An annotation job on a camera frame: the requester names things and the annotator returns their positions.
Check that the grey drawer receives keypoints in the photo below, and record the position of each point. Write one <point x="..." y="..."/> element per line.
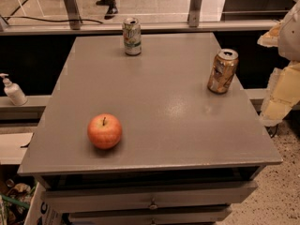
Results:
<point x="152" y="197"/>
<point x="160" y="216"/>

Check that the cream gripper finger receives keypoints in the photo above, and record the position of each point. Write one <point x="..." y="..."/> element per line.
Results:
<point x="270" y="38"/>
<point x="282" y="94"/>

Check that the metal railing post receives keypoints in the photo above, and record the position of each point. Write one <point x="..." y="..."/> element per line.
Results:
<point x="193" y="17"/>
<point x="73" y="14"/>

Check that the white cardboard box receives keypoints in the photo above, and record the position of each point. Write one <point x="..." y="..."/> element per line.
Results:
<point x="41" y="213"/>

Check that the lower grey drawer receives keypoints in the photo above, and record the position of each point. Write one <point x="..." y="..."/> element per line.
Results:
<point x="160" y="216"/>

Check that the person's black shoes and legs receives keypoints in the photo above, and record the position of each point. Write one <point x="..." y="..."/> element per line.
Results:
<point x="112" y="8"/>

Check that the upper grey drawer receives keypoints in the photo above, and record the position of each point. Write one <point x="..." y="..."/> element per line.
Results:
<point x="152" y="197"/>

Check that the green white 7up can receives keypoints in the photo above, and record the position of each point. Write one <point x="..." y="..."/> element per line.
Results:
<point x="132" y="36"/>

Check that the left metal railing post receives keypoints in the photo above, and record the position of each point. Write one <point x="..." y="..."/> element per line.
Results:
<point x="73" y="14"/>

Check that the white pump dispenser bottle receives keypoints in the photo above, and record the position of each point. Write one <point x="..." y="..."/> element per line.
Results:
<point x="13" y="91"/>

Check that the right metal railing post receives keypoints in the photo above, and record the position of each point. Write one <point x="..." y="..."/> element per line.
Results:
<point x="193" y="17"/>

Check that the grey drawer cabinet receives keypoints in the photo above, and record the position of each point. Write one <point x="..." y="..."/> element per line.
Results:
<point x="174" y="130"/>

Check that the red yellow apple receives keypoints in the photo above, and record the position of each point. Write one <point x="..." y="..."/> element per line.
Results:
<point x="104" y="131"/>

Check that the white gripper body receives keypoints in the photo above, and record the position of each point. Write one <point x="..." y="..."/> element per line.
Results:
<point x="291" y="37"/>

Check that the gold brown soda can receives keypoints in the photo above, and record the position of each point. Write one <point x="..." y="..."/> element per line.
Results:
<point x="223" y="70"/>

